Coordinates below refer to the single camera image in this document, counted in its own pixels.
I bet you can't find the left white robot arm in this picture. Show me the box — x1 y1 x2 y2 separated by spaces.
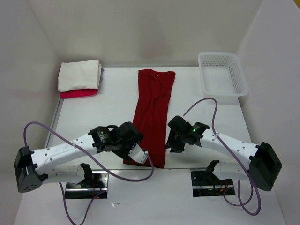
14 122 147 193

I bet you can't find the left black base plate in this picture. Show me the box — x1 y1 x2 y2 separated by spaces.
65 171 109 200

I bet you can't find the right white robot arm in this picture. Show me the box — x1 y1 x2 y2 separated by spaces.
165 116 282 191

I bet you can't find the dark red t shirt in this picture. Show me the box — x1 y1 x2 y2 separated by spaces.
133 69 176 168

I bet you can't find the pink t shirt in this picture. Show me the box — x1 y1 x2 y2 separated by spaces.
60 89 98 99

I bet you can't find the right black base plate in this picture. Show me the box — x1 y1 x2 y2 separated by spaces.
190 169 235 197

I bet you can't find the lavender t shirt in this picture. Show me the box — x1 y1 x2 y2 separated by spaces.
99 68 104 82

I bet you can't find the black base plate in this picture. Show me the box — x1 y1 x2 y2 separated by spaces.
65 171 109 200
190 169 235 197

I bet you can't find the white plastic laundry basket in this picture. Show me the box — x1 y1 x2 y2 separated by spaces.
198 52 248 98

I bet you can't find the cream white t shirt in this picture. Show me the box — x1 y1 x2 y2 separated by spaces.
58 60 102 92

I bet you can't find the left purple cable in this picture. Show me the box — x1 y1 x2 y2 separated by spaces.
23 121 155 225

